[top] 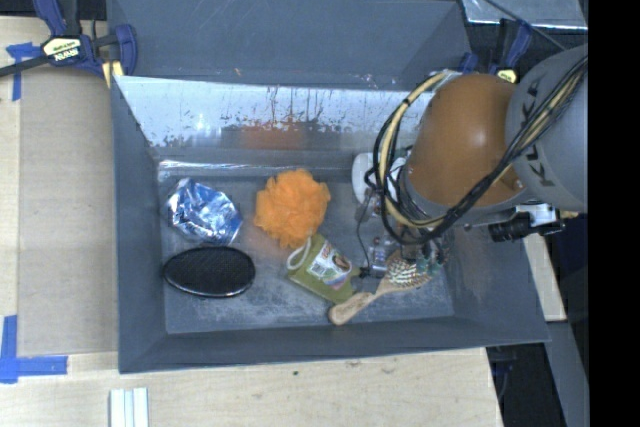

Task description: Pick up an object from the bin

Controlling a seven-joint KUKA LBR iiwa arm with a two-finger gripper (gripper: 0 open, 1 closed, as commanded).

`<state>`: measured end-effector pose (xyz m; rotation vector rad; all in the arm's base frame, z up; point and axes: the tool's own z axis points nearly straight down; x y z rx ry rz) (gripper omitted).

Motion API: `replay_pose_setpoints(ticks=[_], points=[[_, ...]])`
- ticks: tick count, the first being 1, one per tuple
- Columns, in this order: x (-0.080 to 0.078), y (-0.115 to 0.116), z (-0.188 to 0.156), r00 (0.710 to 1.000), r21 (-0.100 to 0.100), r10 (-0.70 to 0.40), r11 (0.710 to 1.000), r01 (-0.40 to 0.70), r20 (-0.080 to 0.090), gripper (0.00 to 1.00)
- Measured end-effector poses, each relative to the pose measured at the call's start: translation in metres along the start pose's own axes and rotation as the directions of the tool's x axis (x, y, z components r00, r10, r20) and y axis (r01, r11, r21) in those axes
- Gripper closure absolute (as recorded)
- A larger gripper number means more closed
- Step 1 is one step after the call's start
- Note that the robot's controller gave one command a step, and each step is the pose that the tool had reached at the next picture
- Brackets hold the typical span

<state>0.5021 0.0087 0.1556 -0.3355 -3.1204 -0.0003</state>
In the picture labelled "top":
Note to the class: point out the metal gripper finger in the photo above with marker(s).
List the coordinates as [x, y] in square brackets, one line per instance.
[369, 284]
[380, 251]

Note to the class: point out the wooden hairbrush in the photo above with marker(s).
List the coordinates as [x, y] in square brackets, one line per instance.
[357, 302]

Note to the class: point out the white round cup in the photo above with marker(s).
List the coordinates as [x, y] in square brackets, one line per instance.
[361, 175]

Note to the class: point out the orange bath pouf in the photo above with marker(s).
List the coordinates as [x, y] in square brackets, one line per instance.
[292, 205]

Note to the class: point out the black oval case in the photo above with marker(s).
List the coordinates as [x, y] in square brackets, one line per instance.
[208, 272]

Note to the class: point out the blue crumpled foil packet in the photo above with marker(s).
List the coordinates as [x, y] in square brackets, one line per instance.
[202, 212]

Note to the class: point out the grey metal bin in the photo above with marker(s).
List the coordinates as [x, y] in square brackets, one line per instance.
[280, 40]

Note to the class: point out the pale wood board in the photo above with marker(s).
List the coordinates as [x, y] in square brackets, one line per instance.
[65, 215]

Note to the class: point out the black cylinder on white bracket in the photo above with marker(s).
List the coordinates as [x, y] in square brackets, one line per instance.
[525, 224]

